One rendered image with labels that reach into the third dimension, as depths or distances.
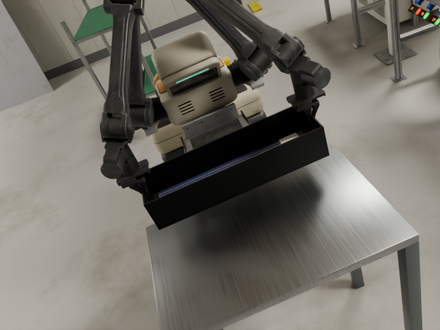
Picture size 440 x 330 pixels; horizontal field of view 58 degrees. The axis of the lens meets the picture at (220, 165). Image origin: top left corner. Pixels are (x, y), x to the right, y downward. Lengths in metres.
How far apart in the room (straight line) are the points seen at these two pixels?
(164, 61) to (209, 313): 0.81
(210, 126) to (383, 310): 1.07
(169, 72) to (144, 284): 1.35
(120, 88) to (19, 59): 4.71
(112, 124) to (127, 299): 1.42
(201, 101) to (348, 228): 0.70
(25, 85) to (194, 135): 4.52
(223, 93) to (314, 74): 0.49
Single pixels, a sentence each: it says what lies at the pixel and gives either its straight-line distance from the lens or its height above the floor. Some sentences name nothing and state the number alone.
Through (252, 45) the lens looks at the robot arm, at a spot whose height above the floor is 1.16.
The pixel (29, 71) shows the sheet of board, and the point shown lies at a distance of 5.80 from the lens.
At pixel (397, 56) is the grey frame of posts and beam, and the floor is 0.19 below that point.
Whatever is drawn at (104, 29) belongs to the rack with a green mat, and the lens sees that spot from 3.26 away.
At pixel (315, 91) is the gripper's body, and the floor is 1.04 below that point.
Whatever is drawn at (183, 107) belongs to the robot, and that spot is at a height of 1.01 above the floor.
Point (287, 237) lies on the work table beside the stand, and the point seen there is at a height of 0.80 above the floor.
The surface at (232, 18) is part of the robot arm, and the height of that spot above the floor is 1.31.
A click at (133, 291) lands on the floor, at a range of 2.37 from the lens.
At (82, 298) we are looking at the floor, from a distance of 2.55.
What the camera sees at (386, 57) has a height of 0.01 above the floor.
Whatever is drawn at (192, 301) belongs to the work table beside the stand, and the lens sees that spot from 1.12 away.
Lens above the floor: 1.67
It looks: 36 degrees down
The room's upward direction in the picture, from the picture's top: 23 degrees counter-clockwise
